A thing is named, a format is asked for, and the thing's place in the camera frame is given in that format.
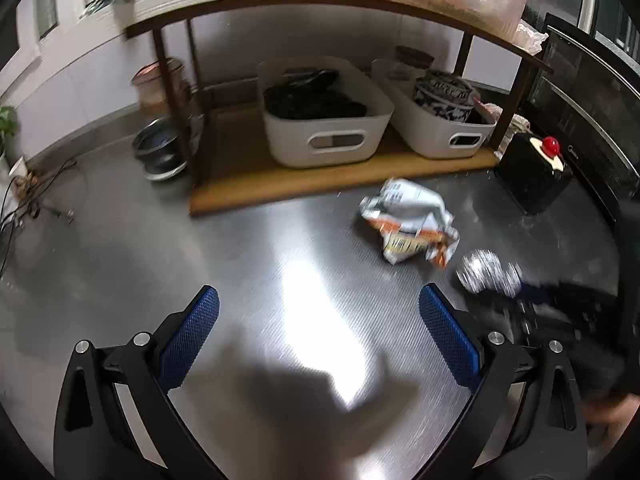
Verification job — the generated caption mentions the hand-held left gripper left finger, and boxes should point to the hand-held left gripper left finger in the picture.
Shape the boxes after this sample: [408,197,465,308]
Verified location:
[52,285,223,480]

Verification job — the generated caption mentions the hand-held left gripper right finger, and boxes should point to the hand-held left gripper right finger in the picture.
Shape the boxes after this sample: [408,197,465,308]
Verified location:
[412,284,591,480]

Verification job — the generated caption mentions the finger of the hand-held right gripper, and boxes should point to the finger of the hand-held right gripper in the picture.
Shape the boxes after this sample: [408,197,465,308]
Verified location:
[462,285,538,333]

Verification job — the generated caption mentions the silver foil ball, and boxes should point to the silver foil ball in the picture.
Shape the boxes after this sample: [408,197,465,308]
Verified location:
[456,250,523,295]

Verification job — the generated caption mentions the person's right hand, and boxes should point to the person's right hand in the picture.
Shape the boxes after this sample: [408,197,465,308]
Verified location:
[582,396,640,431]

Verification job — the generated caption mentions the crumpled white orange wrapper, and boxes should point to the crumpled white orange wrapper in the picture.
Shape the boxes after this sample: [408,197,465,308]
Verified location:
[359,177,460,271]

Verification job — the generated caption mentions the black box with red knob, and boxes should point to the black box with red knob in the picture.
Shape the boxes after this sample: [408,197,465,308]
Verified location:
[494,132,575,216]

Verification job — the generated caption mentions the wooden shelf rack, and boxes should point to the wooden shelf rack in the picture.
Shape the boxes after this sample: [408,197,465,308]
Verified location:
[125,0,555,217]

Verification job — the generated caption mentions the white storage bin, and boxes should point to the white storage bin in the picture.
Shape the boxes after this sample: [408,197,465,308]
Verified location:
[371,58,498,159]
[256,56,396,168]

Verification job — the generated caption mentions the stacked metal bowls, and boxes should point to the stacked metal bowls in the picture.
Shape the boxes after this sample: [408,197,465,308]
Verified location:
[131,116,190,182]

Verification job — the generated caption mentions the stack of patterned bowls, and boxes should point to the stack of patterned bowls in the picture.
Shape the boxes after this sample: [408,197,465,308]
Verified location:
[412,71,476,123]

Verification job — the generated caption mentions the black oven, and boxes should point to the black oven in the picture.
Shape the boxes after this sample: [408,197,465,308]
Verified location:
[520,12,640,226]

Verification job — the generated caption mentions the black items in bin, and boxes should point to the black items in bin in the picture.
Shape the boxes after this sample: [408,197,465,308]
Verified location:
[263,68,368,121]

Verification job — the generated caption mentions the crumpled white paper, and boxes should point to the crumpled white paper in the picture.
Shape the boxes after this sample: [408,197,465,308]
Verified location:
[515,22,549,56]

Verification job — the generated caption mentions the green potted plant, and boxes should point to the green potted plant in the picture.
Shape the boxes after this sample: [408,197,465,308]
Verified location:
[0,106,21,161]

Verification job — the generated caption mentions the tangle of black cables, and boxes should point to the tangle of black cables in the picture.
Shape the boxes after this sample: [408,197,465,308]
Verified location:
[0,157,81,276]

